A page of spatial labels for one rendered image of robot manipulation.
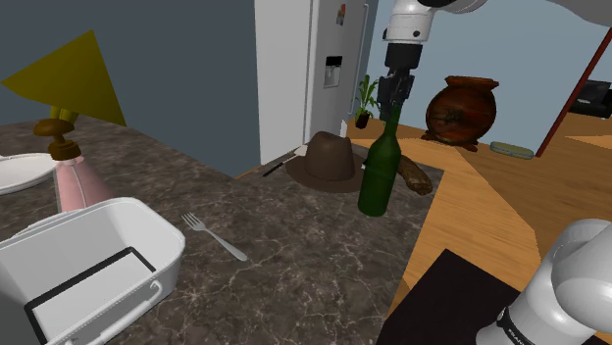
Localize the black sofa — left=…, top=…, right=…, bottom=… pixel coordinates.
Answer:
left=568, top=79, right=612, bottom=121

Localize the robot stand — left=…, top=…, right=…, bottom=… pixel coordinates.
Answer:
left=375, top=248, right=612, bottom=345

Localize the pink cone shaped vessel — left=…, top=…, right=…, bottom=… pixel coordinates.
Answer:
left=53, top=156, right=117, bottom=214

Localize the white plastic tub with handle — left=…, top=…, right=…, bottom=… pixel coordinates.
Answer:
left=0, top=197, right=186, bottom=345

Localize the black handled spatula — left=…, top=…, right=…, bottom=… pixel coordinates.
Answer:
left=261, top=144, right=310, bottom=178

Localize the flat grey green oval case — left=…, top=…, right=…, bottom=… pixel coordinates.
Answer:
left=488, top=140, right=536, bottom=161

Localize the brown felt hat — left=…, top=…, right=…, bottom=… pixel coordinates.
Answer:
left=285, top=130, right=368, bottom=194

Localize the dark red slanted beam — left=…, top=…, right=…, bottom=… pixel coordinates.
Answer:
left=535, top=27, right=612, bottom=159

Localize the white refrigerator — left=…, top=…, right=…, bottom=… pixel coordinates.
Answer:
left=254, top=0, right=380, bottom=167

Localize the white tablet with black frame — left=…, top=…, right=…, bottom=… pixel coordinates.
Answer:
left=24, top=246, right=158, bottom=345

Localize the yellow shade lamp, brown base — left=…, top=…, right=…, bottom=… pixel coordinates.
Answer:
left=0, top=29, right=128, bottom=162

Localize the silver fork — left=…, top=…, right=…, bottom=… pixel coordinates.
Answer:
left=181, top=212, right=249, bottom=263

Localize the round brown wooden pot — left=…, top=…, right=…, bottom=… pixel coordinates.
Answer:
left=420, top=74, right=501, bottom=154

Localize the dark green glass bottle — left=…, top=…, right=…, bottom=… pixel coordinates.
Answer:
left=357, top=102, right=403, bottom=219

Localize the brown bread loaf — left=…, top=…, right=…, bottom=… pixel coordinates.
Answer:
left=395, top=154, right=434, bottom=197

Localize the white plate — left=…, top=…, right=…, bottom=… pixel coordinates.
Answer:
left=0, top=152, right=59, bottom=197

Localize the green potted plant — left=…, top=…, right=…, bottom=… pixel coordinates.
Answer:
left=354, top=74, right=382, bottom=130

